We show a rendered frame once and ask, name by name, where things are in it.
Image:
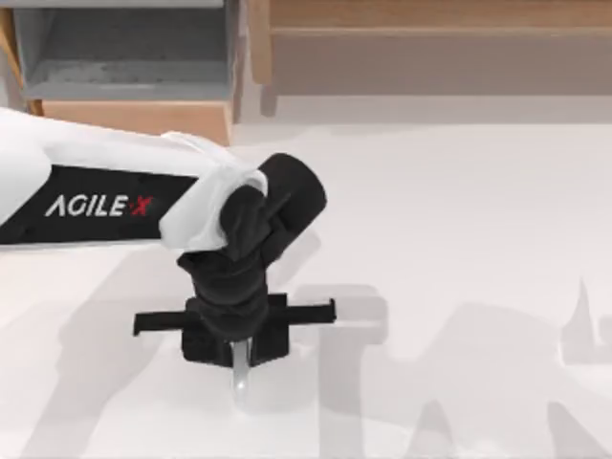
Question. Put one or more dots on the pale wooden drawer front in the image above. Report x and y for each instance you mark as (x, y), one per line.
(138, 117)

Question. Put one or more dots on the small white rounded object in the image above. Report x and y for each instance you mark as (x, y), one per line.
(241, 382)

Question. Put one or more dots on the wooden cupboard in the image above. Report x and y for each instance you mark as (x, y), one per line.
(10, 57)

